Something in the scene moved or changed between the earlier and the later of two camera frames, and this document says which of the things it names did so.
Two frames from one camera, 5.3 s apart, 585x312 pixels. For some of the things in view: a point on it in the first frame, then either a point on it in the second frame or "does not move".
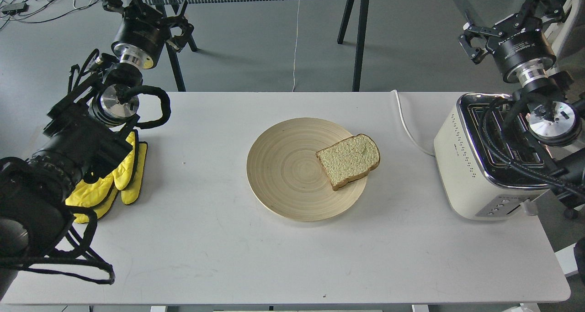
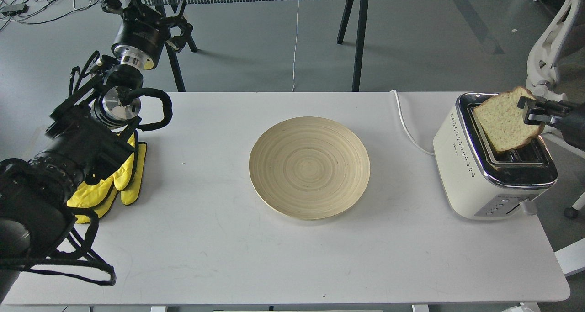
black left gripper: x=144 y=34 does not move
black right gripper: x=520 y=44 -> x=572 y=125
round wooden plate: x=286 y=176 does not move
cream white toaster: x=491 y=167 does not move
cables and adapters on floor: x=36 y=2 does not move
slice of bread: x=348 y=160 -> x=503 y=121
